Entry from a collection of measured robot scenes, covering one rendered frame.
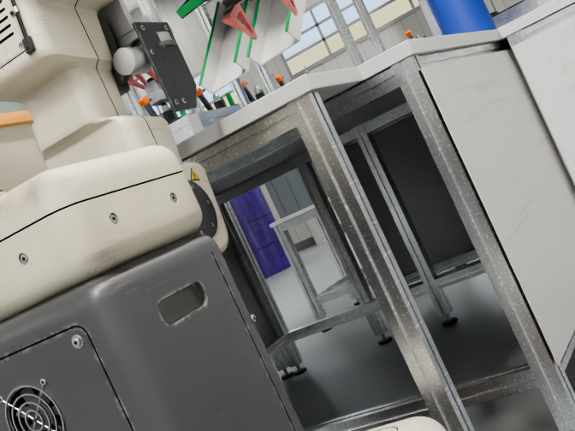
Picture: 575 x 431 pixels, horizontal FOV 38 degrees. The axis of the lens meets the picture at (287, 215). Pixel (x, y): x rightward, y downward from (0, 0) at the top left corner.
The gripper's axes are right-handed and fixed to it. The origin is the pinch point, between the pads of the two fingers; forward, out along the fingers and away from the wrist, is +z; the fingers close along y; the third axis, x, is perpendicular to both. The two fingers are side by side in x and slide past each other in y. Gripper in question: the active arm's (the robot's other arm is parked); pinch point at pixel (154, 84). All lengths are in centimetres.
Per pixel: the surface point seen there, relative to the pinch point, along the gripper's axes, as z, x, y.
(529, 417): 88, 67, -56
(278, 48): 2.6, 14.2, -41.1
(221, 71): 2.5, 9.1, -22.9
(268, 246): 429, -476, 367
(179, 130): 3.3, 24.3, -12.4
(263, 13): -1.1, 0.5, -37.3
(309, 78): -10, 58, -63
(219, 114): 10.3, 13.0, -16.6
